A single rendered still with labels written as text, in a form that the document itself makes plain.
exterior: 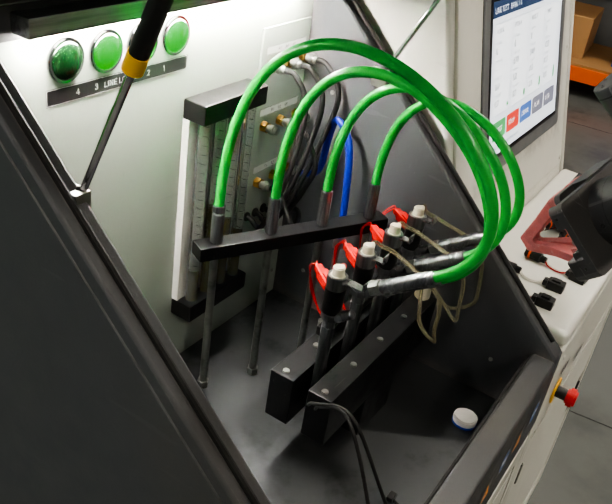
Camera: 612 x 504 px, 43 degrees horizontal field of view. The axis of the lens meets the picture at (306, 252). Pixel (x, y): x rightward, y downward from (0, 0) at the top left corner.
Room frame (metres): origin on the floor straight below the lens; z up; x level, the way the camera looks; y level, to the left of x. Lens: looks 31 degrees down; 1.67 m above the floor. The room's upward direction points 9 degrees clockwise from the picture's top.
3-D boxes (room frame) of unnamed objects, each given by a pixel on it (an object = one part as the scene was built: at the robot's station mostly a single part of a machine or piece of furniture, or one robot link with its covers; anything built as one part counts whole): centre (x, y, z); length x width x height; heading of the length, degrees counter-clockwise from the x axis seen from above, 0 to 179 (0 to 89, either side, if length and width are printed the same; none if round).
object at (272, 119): (1.20, 0.07, 1.20); 0.13 x 0.03 x 0.31; 152
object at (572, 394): (1.12, -0.51, 0.80); 0.05 x 0.04 x 0.05; 152
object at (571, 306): (1.40, -0.51, 0.97); 0.70 x 0.22 x 0.03; 152
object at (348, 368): (0.96, -0.10, 0.91); 0.34 x 0.10 x 0.15; 152
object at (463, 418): (0.97, -0.30, 0.84); 0.04 x 0.04 x 0.01
